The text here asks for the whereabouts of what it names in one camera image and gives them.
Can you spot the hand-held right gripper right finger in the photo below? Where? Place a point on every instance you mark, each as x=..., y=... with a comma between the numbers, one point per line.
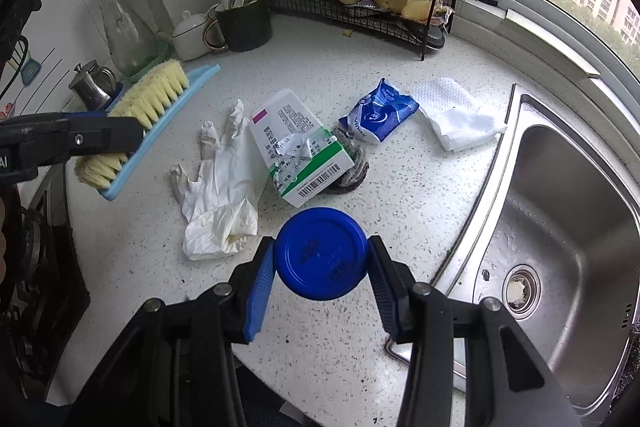
x=385, y=292

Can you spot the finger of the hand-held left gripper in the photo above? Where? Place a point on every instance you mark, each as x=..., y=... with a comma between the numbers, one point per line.
x=100, y=138
x=50, y=121

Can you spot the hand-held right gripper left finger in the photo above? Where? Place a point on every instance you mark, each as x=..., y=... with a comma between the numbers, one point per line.
x=257, y=287

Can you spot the blue round plastic lid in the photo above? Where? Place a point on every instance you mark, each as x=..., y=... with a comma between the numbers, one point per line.
x=322, y=252

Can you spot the blue scrub brush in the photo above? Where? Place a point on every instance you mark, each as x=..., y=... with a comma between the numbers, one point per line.
x=172, y=102

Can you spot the white disposable glove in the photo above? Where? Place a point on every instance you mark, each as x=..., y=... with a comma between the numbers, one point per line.
x=225, y=187

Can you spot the grey scouring pad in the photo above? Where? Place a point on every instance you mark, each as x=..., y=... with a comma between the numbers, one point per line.
x=357, y=172

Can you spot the white green medicine box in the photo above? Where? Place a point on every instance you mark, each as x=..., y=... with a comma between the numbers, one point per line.
x=295, y=122

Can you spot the blue tissue packet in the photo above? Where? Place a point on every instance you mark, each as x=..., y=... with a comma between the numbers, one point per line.
x=380, y=112

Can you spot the blue coaster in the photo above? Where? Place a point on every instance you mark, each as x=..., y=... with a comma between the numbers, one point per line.
x=119, y=93

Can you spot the small steel pot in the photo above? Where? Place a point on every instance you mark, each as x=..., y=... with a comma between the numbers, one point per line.
x=92, y=87

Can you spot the black gas stove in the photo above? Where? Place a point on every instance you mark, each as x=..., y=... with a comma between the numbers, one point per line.
x=40, y=257

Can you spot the glass carafe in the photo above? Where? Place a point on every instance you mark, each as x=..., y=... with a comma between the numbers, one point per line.
x=122, y=27

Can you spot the white teapot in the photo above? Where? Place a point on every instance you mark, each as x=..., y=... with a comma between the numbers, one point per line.
x=190, y=37

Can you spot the sink drain strainer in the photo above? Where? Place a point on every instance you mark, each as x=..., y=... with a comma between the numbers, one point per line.
x=521, y=289

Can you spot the dark utensil mug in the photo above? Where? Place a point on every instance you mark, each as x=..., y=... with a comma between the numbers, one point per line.
x=247, y=27

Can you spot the white paper towel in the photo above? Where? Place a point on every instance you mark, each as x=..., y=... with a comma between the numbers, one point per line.
x=455, y=117

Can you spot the stainless steel sink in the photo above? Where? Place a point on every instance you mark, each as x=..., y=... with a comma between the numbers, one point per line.
x=575, y=207

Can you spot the dark dish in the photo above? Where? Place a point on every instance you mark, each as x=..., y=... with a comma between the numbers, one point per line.
x=422, y=36

